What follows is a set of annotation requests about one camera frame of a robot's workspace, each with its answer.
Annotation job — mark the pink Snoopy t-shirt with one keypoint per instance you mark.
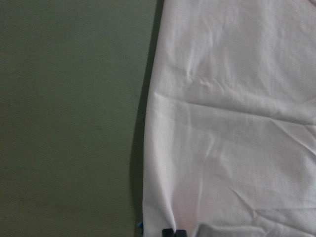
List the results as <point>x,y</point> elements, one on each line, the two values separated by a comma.
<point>230,129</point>

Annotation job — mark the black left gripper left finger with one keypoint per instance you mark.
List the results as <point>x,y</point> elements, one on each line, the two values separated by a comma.
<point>168,233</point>

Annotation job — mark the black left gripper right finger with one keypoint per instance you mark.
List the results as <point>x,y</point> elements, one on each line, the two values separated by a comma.
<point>181,233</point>

